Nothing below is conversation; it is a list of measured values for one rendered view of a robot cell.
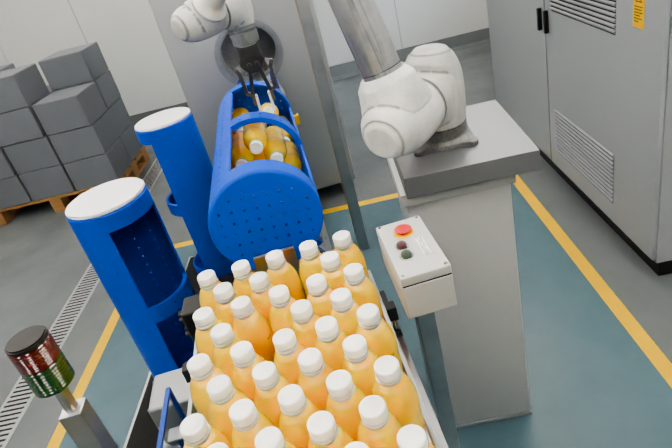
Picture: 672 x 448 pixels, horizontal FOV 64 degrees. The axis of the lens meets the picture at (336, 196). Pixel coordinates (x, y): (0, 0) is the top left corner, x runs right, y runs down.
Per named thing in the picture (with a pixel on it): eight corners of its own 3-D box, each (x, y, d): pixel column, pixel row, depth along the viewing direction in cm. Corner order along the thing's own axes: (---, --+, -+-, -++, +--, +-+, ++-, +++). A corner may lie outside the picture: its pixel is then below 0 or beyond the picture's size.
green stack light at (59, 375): (79, 363, 90) (66, 341, 88) (69, 392, 84) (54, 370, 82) (42, 374, 90) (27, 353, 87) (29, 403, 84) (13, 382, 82)
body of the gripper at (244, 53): (259, 38, 176) (267, 65, 180) (234, 45, 175) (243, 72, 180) (259, 42, 169) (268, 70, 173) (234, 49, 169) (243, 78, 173)
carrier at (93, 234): (152, 406, 217) (219, 393, 215) (50, 228, 177) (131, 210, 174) (169, 355, 242) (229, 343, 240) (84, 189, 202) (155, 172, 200)
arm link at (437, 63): (475, 109, 154) (469, 34, 143) (451, 138, 142) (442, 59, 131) (424, 106, 163) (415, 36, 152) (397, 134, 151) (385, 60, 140)
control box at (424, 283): (425, 251, 122) (418, 213, 117) (457, 305, 104) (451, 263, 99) (383, 264, 121) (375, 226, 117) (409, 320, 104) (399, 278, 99)
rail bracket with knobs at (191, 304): (232, 319, 133) (218, 287, 128) (232, 338, 127) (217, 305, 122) (193, 330, 133) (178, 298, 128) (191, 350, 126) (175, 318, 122)
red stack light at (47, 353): (65, 341, 88) (54, 323, 86) (54, 369, 82) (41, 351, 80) (27, 352, 87) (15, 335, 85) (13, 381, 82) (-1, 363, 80)
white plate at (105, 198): (50, 224, 177) (52, 227, 177) (129, 206, 174) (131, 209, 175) (83, 186, 201) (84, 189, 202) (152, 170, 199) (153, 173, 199)
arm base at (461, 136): (461, 113, 167) (460, 97, 164) (479, 144, 148) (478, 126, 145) (404, 125, 168) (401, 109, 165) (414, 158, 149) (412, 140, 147)
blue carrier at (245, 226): (297, 143, 217) (284, 74, 204) (331, 258, 139) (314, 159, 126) (227, 156, 215) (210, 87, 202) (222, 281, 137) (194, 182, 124)
